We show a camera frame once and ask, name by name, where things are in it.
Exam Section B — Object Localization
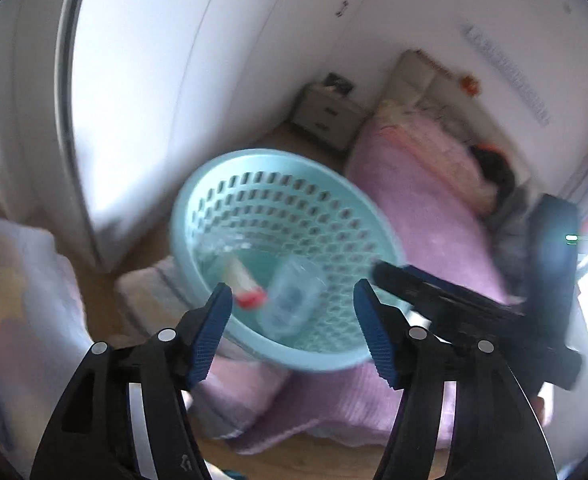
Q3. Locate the clear plastic bottle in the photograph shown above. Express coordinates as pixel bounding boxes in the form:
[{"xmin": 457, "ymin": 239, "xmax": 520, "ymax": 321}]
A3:
[{"xmin": 257, "ymin": 255, "xmax": 326, "ymax": 340}]

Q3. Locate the squashed white paper cup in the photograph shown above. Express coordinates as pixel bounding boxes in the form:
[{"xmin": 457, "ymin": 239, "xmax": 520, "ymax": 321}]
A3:
[{"xmin": 223, "ymin": 256, "xmax": 267, "ymax": 310}]

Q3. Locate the bed with pink blanket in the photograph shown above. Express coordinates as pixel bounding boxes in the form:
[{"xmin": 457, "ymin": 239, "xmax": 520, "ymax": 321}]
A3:
[{"xmin": 223, "ymin": 49, "xmax": 565, "ymax": 456}]

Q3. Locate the light blue laundry basket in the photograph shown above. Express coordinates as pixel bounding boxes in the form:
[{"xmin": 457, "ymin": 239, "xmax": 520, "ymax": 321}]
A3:
[{"xmin": 170, "ymin": 148, "xmax": 405, "ymax": 372}]

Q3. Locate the grey bedside nightstand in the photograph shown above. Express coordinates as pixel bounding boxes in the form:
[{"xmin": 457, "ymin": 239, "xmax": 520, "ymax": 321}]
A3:
[{"xmin": 291, "ymin": 84, "xmax": 370, "ymax": 152}]

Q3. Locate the beige upholstered headboard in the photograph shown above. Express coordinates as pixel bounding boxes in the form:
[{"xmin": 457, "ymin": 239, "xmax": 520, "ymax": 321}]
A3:
[{"xmin": 379, "ymin": 50, "xmax": 470, "ymax": 108}]

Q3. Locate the white wardrobe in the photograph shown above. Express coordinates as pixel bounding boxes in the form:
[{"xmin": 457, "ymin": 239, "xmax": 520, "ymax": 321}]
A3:
[{"xmin": 0, "ymin": 0, "xmax": 363, "ymax": 270}]

